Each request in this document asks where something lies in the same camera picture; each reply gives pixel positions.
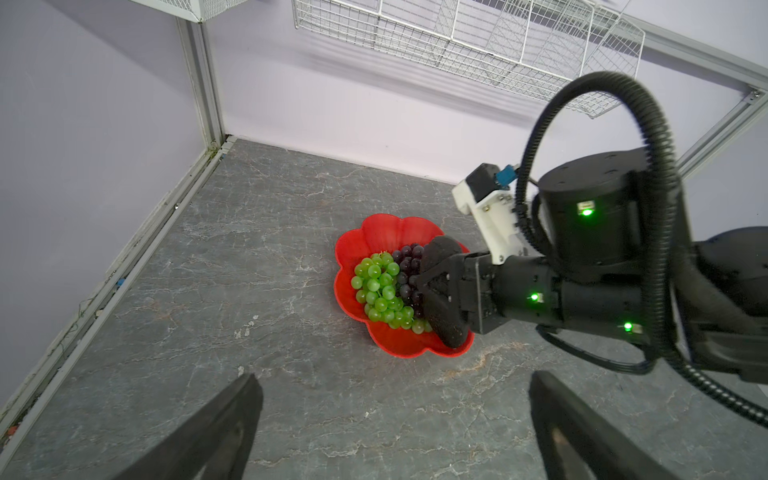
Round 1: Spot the long white wire basket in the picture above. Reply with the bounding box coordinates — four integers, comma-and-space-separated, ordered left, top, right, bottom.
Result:
292, 0, 646, 102

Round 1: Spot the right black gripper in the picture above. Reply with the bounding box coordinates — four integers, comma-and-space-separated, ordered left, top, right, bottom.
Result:
417, 236, 498, 348

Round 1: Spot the dark fake avocado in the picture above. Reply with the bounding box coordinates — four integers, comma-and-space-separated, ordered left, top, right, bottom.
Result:
416, 236, 469, 349

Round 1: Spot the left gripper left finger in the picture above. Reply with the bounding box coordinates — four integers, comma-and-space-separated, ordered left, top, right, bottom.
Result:
116, 373, 263, 479

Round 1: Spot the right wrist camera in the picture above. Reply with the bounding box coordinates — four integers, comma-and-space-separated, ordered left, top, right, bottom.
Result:
452, 163, 531, 265

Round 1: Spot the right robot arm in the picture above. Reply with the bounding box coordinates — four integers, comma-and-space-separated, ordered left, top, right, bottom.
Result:
416, 71, 767, 426

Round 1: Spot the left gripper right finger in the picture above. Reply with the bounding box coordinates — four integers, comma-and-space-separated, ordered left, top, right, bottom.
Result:
529, 371, 675, 479

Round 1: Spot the purple fake grape bunch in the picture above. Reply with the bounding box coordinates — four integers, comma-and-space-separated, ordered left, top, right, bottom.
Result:
393, 243, 425, 320

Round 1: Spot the green fake grape bunch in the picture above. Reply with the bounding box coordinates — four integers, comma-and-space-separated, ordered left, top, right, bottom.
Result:
350, 250, 433, 335

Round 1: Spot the red flower-shaped fruit bowl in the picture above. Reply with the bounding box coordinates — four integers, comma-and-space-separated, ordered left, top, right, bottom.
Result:
334, 213, 474, 359

